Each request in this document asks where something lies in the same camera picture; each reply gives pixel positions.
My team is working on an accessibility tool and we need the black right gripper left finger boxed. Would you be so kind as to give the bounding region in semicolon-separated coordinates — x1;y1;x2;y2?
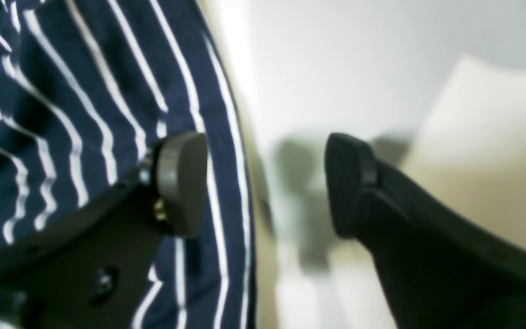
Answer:
0;132;208;329

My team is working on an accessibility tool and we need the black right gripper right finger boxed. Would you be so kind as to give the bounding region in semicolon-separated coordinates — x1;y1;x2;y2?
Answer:
324;133;526;329

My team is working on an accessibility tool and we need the navy white striped t-shirt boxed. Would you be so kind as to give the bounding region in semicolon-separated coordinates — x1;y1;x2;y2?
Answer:
0;0;257;329

